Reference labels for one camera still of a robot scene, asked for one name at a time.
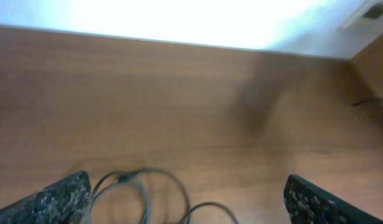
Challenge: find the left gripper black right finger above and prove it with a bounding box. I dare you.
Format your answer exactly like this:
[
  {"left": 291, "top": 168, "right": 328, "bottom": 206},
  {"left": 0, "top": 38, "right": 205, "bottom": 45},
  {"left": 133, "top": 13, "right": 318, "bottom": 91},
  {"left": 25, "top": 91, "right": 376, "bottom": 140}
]
[{"left": 283, "top": 174, "right": 383, "bottom": 224}]

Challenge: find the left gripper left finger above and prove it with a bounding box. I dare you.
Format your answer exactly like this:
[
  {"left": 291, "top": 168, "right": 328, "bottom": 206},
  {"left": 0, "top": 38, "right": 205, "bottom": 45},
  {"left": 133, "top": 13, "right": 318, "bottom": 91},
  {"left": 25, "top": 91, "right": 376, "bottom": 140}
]
[{"left": 0, "top": 170, "right": 91, "bottom": 224}]

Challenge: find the black usb cable long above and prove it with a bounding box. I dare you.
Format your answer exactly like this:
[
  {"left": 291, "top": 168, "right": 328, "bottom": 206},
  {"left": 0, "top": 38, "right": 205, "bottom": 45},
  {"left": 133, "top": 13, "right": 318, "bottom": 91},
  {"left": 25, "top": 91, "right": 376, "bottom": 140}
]
[{"left": 85, "top": 167, "right": 240, "bottom": 224}]

